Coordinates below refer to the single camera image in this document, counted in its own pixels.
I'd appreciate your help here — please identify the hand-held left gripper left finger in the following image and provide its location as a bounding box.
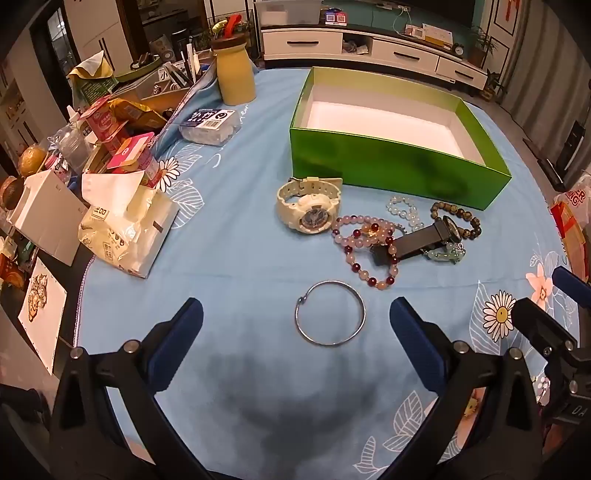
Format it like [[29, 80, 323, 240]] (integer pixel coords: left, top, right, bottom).
[[48, 298, 222, 480]]

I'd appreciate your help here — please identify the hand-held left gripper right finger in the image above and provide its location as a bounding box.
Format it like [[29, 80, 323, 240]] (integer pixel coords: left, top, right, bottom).
[[383, 298, 543, 480]]

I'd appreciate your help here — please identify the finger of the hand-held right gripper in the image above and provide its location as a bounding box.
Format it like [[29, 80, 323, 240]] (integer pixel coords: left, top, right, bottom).
[[551, 266, 591, 317], [510, 298, 579, 358]]

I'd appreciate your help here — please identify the black wristwatch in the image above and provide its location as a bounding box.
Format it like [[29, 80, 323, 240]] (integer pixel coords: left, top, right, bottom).
[[369, 216, 462, 268]]

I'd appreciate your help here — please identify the pink and red bead bracelet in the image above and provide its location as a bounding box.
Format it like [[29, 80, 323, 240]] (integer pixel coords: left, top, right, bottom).
[[332, 213, 409, 291]]

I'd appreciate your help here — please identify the brown bead bracelet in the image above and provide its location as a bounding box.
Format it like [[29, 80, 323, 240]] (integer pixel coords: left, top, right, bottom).
[[430, 202, 482, 241]]

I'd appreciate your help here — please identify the silver bangle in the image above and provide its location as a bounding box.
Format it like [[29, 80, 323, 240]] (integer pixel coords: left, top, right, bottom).
[[294, 281, 366, 346]]

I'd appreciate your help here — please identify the clear bead bracelet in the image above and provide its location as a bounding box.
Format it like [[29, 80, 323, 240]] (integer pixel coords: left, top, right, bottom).
[[387, 196, 424, 230]]

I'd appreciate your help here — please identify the white wristwatch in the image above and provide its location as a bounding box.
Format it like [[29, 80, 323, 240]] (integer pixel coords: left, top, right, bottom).
[[276, 176, 343, 234]]

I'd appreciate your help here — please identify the green cardboard box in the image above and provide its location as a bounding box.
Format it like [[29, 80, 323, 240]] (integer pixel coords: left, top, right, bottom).
[[290, 66, 512, 210]]

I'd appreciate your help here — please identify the red printed bag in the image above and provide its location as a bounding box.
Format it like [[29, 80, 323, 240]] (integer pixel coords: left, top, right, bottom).
[[549, 174, 591, 274]]

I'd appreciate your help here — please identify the blue floral tablecloth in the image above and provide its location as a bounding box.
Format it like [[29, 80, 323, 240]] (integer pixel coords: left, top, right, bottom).
[[74, 68, 591, 480]]

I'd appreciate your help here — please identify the white tissue pack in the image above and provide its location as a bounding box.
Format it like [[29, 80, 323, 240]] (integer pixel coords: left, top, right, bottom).
[[78, 172, 181, 280]]

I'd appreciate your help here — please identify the white sheet with picture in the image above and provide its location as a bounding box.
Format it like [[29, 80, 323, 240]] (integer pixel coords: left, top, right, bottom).
[[17, 256, 68, 376]]

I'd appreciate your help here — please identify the white cardboard box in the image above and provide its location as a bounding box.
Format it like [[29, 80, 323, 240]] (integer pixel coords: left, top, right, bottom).
[[7, 170, 88, 267]]

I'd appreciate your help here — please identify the pink snack box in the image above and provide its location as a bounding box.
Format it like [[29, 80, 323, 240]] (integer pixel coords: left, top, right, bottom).
[[107, 132, 161, 177]]

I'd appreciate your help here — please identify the small potted plant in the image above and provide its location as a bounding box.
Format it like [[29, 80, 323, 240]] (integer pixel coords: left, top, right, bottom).
[[480, 69, 507, 100]]

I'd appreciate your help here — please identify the clear plastic box with label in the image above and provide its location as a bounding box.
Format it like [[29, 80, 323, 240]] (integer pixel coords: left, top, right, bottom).
[[178, 107, 241, 147]]

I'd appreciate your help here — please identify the clear plastic cup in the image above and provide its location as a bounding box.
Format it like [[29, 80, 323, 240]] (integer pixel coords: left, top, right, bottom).
[[55, 124, 94, 172]]

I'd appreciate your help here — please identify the brown round fruit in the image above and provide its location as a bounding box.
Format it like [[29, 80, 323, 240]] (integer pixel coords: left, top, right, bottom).
[[0, 175, 25, 209]]

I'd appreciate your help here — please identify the red drink carton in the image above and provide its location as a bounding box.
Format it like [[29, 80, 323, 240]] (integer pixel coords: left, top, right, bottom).
[[79, 99, 131, 154]]

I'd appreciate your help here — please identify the yellow round fruit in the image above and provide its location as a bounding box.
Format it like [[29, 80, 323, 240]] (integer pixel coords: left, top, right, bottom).
[[18, 145, 49, 178]]

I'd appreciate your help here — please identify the yellow snack bag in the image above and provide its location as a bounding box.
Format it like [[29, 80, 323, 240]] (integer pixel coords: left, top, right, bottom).
[[111, 97, 168, 131]]

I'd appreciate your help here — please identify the tall potted plant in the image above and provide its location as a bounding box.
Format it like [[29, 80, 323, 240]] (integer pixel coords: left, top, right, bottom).
[[467, 25, 500, 66]]

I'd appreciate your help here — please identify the green packet with yellow cloth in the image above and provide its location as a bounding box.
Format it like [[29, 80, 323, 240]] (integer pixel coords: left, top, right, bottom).
[[67, 51, 119, 112]]

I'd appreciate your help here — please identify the white yellow flat box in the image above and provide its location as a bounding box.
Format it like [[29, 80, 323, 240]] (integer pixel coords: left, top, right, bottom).
[[421, 23, 456, 46]]

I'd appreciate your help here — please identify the white cabinet with drawers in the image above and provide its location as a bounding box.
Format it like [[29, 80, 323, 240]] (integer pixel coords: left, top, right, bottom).
[[259, 24, 490, 92]]

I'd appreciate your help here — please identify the yellow bottle with red strap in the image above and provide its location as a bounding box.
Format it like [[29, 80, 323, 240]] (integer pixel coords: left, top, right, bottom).
[[210, 14, 257, 106]]

